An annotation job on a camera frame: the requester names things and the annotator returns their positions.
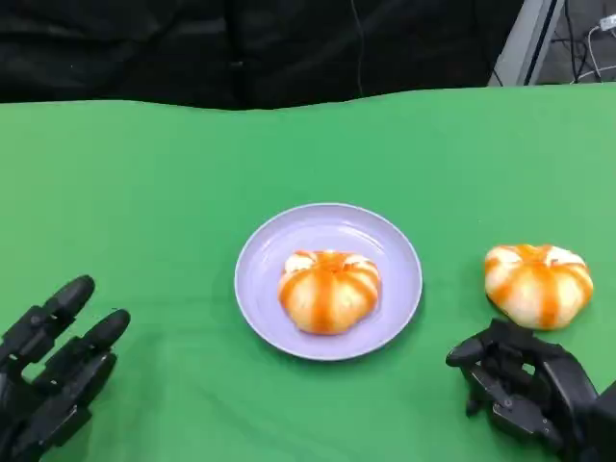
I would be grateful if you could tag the lilac plate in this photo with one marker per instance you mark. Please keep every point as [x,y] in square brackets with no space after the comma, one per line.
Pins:
[260,279]

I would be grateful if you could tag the green table cloth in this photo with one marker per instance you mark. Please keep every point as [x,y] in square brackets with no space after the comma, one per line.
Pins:
[144,202]

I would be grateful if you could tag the grey metal frame post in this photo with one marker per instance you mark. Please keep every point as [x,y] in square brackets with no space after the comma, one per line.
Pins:
[524,43]

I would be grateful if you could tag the black backdrop curtain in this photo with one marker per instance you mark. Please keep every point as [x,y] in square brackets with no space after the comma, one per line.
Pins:
[144,48]

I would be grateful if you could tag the orange white toy bread roll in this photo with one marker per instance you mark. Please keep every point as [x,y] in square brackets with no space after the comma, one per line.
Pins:
[327,293]
[536,289]

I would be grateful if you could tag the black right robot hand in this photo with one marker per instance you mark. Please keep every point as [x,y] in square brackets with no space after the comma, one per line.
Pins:
[563,380]

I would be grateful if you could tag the white plug adapter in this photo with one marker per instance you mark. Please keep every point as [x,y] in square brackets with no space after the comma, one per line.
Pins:
[608,22]

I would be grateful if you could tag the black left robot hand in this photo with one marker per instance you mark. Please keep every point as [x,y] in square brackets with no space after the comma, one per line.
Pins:
[43,399]

